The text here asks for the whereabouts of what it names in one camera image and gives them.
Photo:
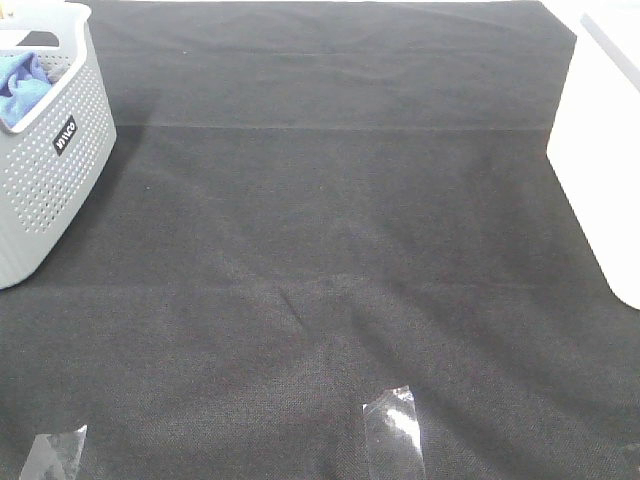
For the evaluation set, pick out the grey perforated laundry basket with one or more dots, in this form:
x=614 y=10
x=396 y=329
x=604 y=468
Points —
x=52 y=158

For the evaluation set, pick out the white plastic storage bin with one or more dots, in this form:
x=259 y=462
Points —
x=593 y=146

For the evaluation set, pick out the blue microfibre towel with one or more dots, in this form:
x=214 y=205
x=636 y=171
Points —
x=24 y=83

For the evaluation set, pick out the black table cloth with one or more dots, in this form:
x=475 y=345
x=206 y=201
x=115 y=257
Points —
x=308 y=204

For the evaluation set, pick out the clear tape strip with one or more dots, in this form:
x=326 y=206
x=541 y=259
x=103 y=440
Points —
x=55 y=456
x=393 y=436

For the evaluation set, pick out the clear tape strip left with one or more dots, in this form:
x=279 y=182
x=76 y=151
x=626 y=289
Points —
x=55 y=456

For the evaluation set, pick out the clear tape strip centre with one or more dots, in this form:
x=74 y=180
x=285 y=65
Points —
x=393 y=436

